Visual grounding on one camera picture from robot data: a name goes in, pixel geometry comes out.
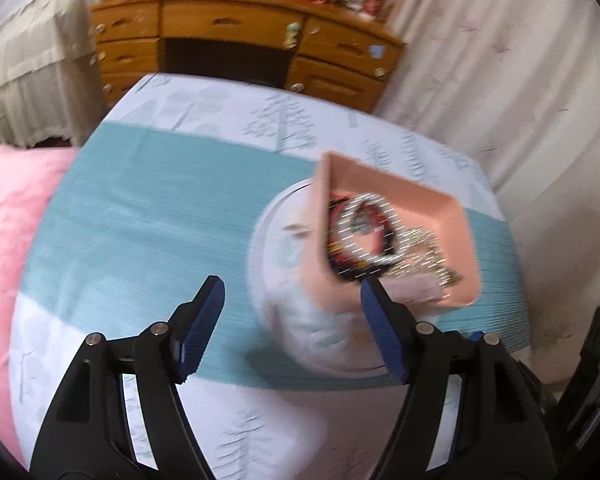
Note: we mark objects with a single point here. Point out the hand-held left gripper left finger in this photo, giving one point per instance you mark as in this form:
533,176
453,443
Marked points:
200,330

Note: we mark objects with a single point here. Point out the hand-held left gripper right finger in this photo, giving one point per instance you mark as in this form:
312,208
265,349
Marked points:
385,332

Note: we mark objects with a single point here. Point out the wooden desk with drawers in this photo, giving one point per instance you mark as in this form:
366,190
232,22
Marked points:
220,25

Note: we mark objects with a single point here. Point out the tree print tablecloth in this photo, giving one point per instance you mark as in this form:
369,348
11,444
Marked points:
155,240

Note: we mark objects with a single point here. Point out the white leaf print curtain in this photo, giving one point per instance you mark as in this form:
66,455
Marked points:
520,110

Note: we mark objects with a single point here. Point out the pink plastic tray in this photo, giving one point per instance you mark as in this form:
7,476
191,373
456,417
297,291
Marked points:
430,210

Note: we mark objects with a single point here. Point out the pink quilt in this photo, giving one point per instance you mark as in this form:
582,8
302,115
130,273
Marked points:
10,240

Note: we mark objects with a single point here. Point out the pink smartwatch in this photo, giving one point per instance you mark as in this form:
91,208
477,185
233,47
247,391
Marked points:
415,291

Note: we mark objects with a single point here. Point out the white lace-covered furniture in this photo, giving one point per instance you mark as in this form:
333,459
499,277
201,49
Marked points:
25,50

